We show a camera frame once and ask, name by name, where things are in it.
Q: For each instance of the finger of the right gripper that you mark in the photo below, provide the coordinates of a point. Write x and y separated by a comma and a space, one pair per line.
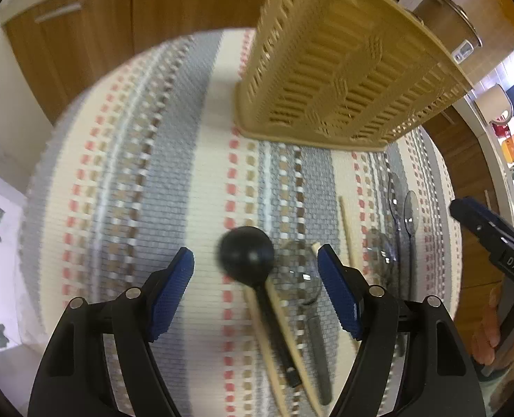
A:
493, 232

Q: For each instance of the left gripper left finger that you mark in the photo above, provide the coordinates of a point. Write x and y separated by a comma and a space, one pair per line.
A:
73, 377

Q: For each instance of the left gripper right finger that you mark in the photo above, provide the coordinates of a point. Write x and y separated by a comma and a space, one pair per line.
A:
438, 378

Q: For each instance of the black round ladle spoon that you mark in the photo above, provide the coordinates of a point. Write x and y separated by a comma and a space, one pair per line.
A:
246, 254

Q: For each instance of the person's right hand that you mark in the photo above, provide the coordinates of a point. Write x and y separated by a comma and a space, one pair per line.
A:
487, 336

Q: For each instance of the red container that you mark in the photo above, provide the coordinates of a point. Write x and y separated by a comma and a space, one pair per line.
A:
501, 131

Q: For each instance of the cream electric kettle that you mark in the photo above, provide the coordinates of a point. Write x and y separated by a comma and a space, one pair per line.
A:
495, 106

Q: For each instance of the striped woven placemat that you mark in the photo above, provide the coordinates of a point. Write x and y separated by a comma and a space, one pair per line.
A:
148, 160

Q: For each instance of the brown rice cooker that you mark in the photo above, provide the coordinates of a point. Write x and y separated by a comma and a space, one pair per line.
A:
451, 25

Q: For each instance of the tan plastic utensil basket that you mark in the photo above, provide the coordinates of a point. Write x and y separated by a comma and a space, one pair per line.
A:
352, 75

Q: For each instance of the wooden base cabinets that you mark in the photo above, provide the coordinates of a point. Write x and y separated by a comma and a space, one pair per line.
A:
64, 46

